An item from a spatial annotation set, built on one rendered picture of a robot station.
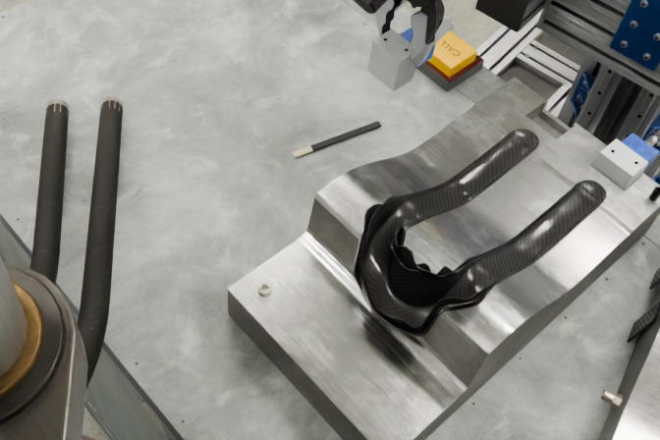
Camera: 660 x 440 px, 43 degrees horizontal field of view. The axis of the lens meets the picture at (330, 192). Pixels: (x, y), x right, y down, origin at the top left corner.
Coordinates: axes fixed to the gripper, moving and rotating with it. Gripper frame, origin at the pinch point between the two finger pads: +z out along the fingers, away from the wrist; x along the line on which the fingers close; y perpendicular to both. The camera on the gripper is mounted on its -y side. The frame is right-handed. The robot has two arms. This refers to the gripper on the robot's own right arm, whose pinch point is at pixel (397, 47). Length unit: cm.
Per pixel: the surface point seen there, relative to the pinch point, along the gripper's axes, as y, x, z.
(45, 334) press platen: -59, -26, -34
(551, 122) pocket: 13.6, -17.8, 8.2
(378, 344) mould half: -27.4, -26.0, 8.9
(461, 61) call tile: 15.6, -0.4, 11.4
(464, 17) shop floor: 111, 60, 95
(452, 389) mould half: -25.1, -34.9, 8.8
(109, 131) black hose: -32.3, 18.9, 10.3
